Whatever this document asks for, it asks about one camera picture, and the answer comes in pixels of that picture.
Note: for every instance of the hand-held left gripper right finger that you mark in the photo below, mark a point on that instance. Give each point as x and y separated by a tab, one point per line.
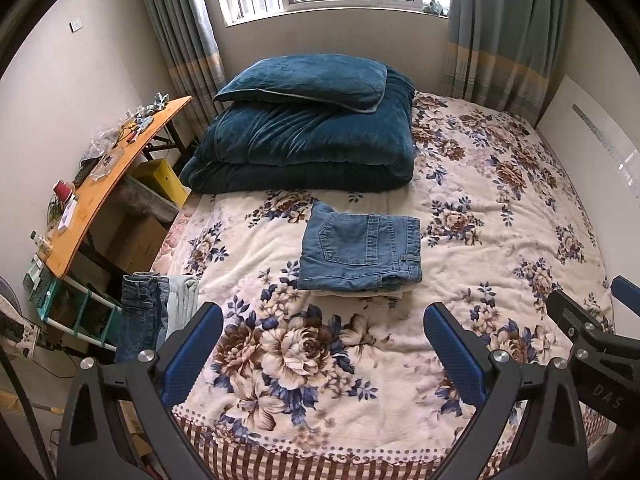
455	355

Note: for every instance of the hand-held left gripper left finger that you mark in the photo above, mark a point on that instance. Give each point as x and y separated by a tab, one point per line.
192	352

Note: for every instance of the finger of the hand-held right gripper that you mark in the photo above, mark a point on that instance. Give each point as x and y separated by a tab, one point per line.
575	317
627	294

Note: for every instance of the blue denim pants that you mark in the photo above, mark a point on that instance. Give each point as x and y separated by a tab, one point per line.
350	245

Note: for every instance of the pale blue folded pants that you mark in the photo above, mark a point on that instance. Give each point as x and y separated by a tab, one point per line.
181	305

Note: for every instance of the dark denim folded pants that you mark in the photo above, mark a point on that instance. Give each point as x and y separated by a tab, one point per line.
140	315

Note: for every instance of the white folded pants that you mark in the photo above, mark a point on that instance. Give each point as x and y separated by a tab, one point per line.
350	294

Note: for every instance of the cardboard box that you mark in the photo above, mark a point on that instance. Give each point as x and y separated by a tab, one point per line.
137	245

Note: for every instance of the green storage rack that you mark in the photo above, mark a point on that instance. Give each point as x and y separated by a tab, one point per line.
45	290

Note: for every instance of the floral bed blanket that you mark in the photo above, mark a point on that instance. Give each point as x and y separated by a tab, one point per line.
475	185

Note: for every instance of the yellow box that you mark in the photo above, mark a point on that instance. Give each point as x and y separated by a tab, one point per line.
162	182

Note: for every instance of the white headboard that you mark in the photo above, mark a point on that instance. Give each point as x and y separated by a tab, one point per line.
585	125

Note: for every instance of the orange wooden desk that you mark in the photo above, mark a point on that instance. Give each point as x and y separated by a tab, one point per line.
100	195

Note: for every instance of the red cup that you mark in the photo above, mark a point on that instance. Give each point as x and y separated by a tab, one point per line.
64	191

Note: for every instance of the teal folded duvet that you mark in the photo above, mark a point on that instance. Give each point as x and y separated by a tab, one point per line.
300	150

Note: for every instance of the blue-grey striped curtain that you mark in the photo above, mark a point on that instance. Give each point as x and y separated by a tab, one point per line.
185	35
500	35

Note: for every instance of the teal velvet pillow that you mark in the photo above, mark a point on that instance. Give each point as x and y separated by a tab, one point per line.
305	80

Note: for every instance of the crumpled cloth on sill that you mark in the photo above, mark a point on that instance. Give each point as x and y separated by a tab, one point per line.
435	8

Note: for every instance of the white wall switch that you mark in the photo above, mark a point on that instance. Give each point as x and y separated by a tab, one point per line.
75	24

